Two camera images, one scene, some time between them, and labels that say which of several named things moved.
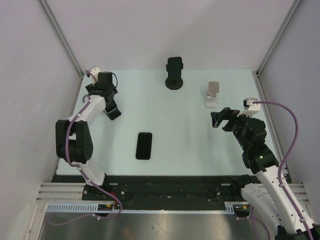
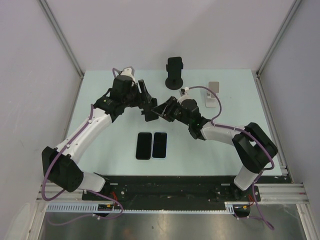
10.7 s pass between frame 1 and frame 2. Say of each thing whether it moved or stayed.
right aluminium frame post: stayed
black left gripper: moved
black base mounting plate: stayed
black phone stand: moved
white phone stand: stayed
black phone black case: stayed
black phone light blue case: moved
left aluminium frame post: stayed
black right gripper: moved
